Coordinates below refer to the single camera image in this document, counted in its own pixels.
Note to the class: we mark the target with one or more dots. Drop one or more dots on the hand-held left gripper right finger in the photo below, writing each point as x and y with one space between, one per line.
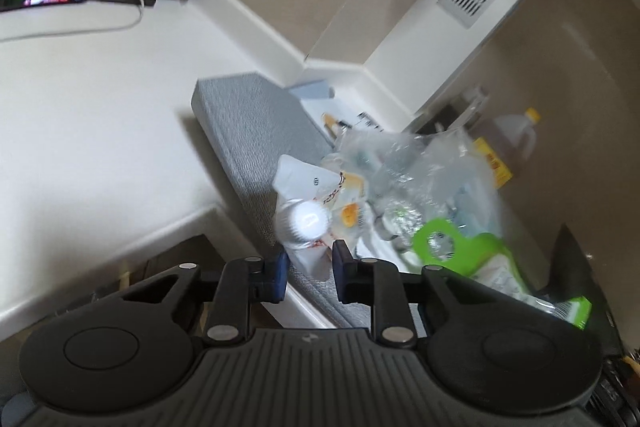
339 267

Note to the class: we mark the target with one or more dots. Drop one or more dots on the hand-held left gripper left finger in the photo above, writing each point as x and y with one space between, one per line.
279 274

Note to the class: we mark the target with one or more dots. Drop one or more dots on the white printed pouch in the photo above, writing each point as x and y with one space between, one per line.
300 177

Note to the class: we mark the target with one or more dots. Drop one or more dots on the clear plastic bag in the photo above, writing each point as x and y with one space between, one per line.
425 157

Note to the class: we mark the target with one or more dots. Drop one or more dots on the green white plastic package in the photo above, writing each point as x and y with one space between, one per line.
480 252

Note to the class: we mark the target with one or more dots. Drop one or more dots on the white printed mat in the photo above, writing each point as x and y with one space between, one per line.
320 107

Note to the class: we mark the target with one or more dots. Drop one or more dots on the grey fabric mat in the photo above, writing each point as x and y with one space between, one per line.
240 117

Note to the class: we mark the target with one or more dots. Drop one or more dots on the yellow capped cooking wine jug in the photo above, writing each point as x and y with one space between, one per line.
505 132

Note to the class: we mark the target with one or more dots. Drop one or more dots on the black wok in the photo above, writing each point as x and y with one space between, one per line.
567 267

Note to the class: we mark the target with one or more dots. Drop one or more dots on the black stove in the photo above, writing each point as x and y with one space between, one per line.
620 387

